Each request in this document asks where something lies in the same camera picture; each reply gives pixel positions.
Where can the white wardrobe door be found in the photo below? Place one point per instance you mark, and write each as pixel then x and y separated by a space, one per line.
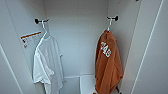
pixel 156 50
pixel 6 80

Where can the white wardrobe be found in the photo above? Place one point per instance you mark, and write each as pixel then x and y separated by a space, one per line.
pixel 78 40

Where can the orange garment with white print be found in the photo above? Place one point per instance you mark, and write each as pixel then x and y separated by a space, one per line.
pixel 108 70

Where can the white t-shirt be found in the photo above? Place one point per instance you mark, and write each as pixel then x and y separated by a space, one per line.
pixel 48 63

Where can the black wardrobe hook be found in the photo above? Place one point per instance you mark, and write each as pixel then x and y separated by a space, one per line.
pixel 115 18

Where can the white hanger with white shirt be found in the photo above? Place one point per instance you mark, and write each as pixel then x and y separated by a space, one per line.
pixel 44 30

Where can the black hook near orange label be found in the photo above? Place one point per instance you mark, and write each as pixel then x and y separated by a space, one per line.
pixel 37 21

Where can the orange label strip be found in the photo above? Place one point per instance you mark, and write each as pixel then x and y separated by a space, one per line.
pixel 31 34

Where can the small dark wall fitting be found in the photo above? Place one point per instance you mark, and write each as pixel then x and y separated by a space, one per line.
pixel 118 89

